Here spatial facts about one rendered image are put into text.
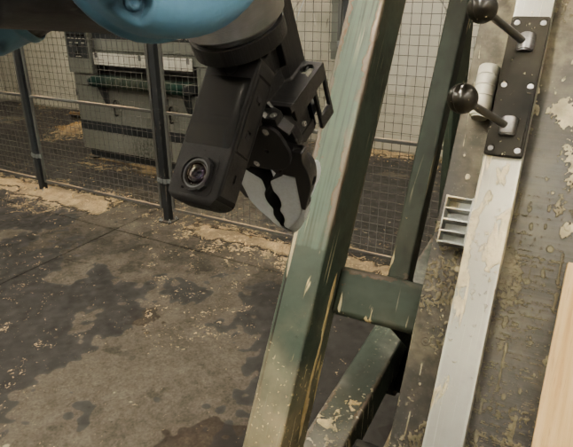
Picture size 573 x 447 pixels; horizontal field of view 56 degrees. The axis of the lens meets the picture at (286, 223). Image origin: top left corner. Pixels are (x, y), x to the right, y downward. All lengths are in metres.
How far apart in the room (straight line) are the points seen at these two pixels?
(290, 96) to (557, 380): 0.52
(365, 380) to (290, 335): 0.44
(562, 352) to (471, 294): 0.13
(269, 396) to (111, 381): 1.78
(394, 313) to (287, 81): 0.50
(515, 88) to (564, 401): 0.41
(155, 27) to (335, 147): 0.68
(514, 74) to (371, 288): 0.37
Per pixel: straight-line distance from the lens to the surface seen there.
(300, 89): 0.44
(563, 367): 0.79
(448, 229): 0.81
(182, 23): 0.17
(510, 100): 0.81
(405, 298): 0.85
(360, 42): 0.89
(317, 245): 0.81
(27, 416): 2.52
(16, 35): 0.32
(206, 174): 0.37
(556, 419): 0.79
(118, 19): 0.17
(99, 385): 2.57
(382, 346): 1.33
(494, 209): 0.78
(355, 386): 1.21
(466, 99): 0.70
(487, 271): 0.77
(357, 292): 0.87
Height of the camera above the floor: 1.56
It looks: 23 degrees down
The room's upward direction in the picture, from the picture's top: straight up
